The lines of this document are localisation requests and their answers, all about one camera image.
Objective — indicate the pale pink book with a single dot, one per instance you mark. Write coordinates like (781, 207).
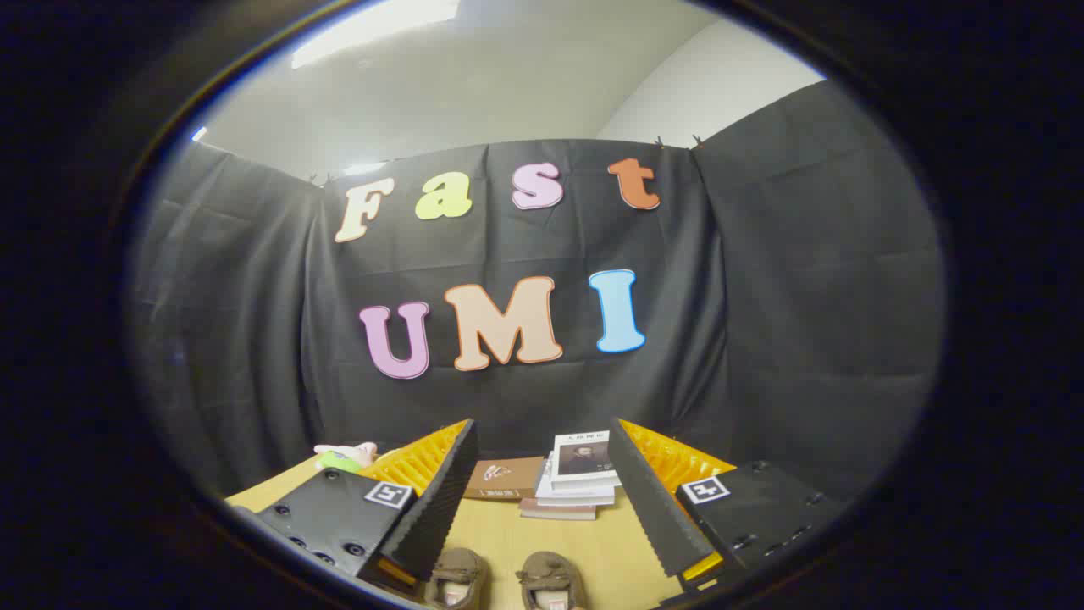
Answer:
(555, 511)

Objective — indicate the thick white book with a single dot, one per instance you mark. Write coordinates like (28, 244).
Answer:
(576, 498)

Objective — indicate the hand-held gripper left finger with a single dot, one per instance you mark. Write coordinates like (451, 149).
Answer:
(440, 508)

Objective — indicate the yellow pink green plush toy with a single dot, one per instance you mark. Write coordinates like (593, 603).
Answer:
(347, 457)

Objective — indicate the ceiling light panel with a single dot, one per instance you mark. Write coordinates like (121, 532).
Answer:
(373, 30)

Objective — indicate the brown hardcover book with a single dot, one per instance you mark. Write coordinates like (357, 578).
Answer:
(504, 479)

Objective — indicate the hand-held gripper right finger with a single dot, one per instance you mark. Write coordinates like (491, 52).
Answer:
(660, 517)

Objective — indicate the white book with portrait cover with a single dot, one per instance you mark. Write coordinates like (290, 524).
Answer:
(584, 457)

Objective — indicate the brown fuzzy shoe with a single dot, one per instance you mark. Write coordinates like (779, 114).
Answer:
(461, 568)
(549, 569)

